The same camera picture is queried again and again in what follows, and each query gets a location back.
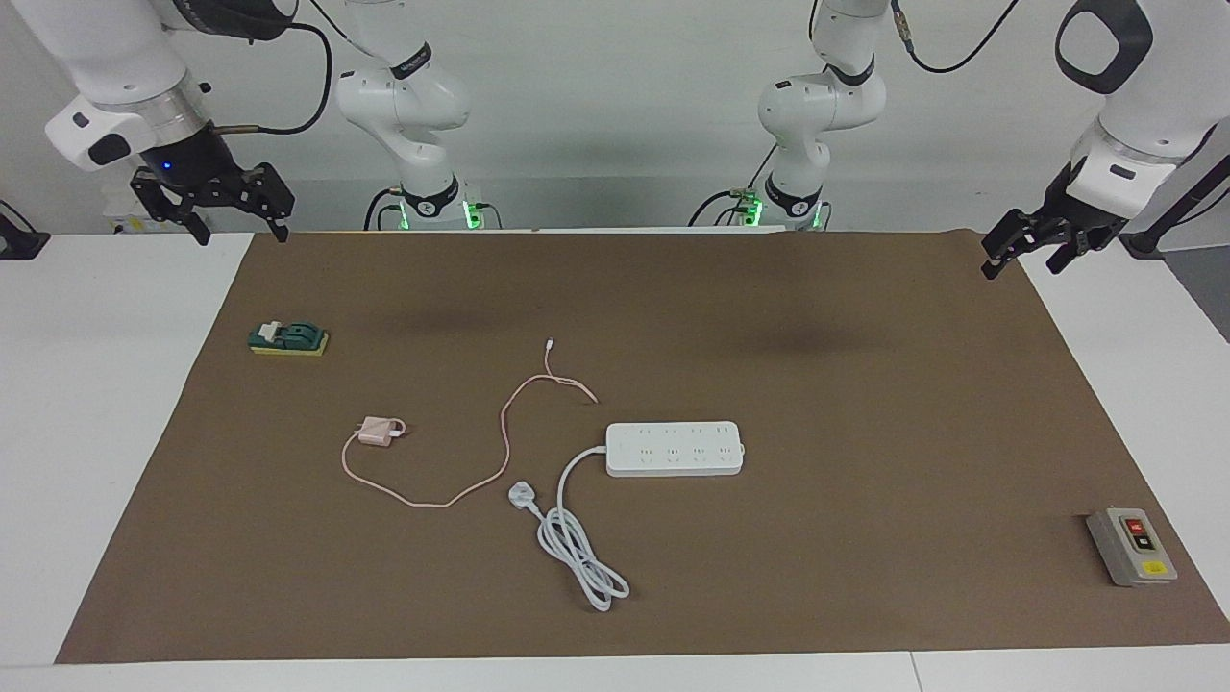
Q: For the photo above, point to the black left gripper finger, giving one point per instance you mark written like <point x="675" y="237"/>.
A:
<point x="1074" y="247"/>
<point x="1011" y="235"/>

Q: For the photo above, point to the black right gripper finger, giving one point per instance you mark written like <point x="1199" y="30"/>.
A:
<point x="163" y="197"/>
<point x="274" y="197"/>

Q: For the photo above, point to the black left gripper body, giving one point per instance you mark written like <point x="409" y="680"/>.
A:
<point x="1081" y="216"/>

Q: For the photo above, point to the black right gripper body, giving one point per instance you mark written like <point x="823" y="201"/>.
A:
<point x="192" y="163"/>

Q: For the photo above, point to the pink charger adapter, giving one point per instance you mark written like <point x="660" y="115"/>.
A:
<point x="375" y="432"/>

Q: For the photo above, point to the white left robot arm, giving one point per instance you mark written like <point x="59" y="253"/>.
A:
<point x="1153" y="86"/>

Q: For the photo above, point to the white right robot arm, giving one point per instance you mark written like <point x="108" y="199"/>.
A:
<point x="106" y="48"/>

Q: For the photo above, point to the white power strip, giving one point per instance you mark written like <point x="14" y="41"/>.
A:
<point x="673" y="450"/>

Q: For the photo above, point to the white box yellow labels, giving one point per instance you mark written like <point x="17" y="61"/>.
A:
<point x="130" y="223"/>

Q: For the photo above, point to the black stand clamp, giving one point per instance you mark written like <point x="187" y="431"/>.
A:
<point x="19" y="240"/>
<point x="1168" y="216"/>

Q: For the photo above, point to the brown table mat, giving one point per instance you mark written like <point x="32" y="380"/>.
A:
<point x="769" y="577"/>

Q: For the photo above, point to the green knife switch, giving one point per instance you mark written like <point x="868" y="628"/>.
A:
<point x="303" y="336"/>

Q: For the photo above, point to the grey push-button switch box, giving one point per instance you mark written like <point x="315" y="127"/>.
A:
<point x="1129" y="553"/>

